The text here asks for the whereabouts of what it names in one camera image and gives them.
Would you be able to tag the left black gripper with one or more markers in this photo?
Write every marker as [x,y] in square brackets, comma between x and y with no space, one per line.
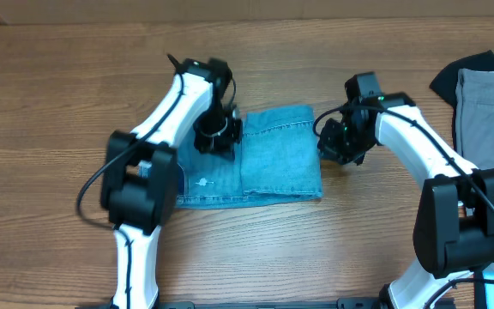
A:
[223,144]

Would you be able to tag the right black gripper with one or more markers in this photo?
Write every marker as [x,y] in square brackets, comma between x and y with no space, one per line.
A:
[331,150]

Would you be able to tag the blue denim jeans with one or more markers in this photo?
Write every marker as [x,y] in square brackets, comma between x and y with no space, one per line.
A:
[276,161]

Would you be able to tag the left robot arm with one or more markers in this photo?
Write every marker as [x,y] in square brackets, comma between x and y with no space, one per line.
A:
[141,178]

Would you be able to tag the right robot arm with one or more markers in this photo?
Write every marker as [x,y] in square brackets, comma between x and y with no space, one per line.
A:
[453,235]

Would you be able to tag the black garment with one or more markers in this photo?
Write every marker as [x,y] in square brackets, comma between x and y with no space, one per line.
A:
[444,84]

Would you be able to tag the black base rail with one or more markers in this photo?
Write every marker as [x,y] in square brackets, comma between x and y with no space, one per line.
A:
[264,305]

